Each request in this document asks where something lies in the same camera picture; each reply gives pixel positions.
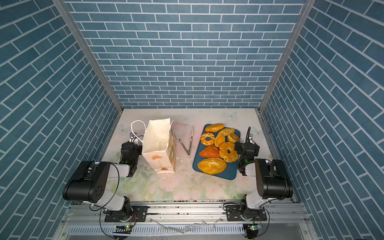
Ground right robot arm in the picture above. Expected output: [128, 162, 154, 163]
[235, 140, 294, 221]

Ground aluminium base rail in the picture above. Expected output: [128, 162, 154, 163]
[54, 200, 316, 240]

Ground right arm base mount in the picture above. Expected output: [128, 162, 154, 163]
[223, 203, 267, 222]

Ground striped yellow bread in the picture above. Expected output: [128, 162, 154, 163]
[219, 128, 235, 137]

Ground large yellow ring bread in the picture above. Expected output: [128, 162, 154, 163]
[219, 142, 239, 163]

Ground white paper bag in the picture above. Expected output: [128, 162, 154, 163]
[139, 118, 177, 174]

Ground oval golden bread roll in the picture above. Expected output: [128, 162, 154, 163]
[205, 124, 225, 133]

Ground orange half-moon bread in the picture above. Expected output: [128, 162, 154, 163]
[214, 134, 226, 148]

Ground orange triangular pastry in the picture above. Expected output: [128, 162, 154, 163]
[199, 145, 221, 158]

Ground metal tongs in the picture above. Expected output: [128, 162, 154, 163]
[173, 125, 195, 159]

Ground small braided ring bread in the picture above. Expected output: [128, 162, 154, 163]
[201, 133, 215, 146]

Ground large sesame oval bread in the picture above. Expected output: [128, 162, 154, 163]
[197, 158, 227, 175]

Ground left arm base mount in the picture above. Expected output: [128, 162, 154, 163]
[104, 206, 148, 223]

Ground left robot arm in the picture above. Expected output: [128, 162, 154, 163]
[63, 142, 142, 223]

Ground teal tray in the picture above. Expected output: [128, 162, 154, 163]
[193, 124, 241, 180]

